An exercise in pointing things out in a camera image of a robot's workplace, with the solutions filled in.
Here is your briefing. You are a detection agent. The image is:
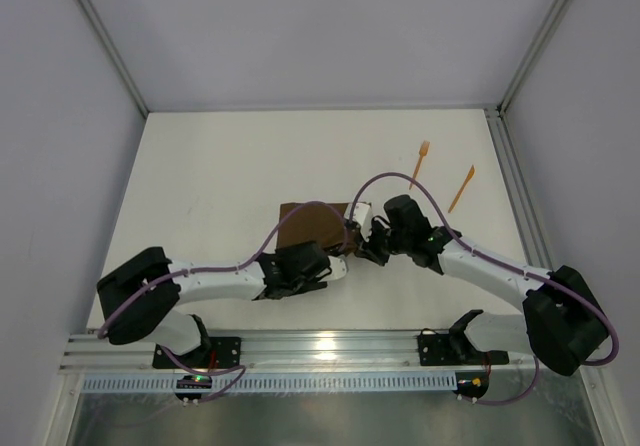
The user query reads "controller board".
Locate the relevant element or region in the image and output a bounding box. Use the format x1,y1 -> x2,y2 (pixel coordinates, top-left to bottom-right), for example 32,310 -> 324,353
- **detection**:
173,375 -> 212,406
453,376 -> 489,404

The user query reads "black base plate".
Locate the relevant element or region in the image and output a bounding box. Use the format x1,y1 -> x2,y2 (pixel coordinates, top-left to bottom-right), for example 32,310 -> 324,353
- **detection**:
416,329 -> 510,367
170,336 -> 242,370

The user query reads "left controller board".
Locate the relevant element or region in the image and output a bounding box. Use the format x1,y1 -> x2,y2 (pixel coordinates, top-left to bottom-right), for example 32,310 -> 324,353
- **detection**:
173,375 -> 212,406

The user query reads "right controller board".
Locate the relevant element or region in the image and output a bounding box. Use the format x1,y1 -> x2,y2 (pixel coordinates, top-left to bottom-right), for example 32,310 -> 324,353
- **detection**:
453,376 -> 489,404

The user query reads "orange plastic knife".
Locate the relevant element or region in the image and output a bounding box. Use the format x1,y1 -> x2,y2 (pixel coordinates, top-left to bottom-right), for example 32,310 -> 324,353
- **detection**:
447,165 -> 476,214

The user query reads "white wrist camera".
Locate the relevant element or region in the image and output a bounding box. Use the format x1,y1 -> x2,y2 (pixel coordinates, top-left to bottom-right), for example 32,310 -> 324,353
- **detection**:
344,202 -> 373,237
321,256 -> 349,282

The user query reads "slotted cable duct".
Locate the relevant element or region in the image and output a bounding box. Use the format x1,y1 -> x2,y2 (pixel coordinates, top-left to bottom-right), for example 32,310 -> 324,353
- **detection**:
81,371 -> 457,394

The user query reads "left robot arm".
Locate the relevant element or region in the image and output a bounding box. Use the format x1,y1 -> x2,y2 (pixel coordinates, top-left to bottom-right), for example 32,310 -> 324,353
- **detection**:
97,241 -> 347,357

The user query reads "right aluminium frame post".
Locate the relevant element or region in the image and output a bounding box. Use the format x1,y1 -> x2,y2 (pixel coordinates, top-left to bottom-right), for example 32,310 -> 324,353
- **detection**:
497,0 -> 574,116

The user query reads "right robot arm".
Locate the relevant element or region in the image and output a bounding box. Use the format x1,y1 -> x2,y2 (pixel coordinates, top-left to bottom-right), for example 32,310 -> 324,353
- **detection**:
346,195 -> 610,376

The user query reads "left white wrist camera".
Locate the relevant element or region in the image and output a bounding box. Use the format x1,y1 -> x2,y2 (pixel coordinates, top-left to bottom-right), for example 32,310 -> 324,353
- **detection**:
321,256 -> 349,282

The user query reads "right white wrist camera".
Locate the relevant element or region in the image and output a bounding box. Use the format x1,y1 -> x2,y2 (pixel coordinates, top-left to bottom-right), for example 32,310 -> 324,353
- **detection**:
344,202 -> 373,237

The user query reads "aluminium rail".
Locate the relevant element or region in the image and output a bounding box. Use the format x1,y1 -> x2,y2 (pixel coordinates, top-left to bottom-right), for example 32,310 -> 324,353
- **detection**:
484,108 -> 552,267
59,329 -> 530,373

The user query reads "left aluminium frame post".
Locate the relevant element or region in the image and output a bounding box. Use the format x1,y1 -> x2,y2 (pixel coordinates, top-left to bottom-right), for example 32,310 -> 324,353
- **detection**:
74,0 -> 150,119

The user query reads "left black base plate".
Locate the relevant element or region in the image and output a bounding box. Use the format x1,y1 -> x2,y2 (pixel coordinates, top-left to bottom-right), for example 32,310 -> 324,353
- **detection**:
170,336 -> 242,370

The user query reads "brown cloth napkin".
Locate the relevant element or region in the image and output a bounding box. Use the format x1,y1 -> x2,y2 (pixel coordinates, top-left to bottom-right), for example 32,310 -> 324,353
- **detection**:
276,203 -> 369,256

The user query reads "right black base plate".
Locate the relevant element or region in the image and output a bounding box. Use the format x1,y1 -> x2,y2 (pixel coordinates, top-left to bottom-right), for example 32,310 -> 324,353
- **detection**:
416,329 -> 510,367

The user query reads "orange plastic fork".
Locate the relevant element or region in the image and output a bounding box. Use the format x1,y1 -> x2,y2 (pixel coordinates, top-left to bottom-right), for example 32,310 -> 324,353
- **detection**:
412,140 -> 430,181

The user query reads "front aluminium rail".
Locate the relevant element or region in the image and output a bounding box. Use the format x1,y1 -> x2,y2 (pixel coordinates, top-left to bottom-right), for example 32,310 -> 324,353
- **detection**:
59,329 -> 530,373

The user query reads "right side aluminium rail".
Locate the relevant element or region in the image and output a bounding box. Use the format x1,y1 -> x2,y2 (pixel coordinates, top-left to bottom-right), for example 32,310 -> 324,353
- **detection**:
484,108 -> 552,267

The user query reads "aluminium frame post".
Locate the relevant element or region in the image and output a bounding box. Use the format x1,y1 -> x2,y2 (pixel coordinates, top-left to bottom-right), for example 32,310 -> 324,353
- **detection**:
497,0 -> 574,116
74,0 -> 150,119

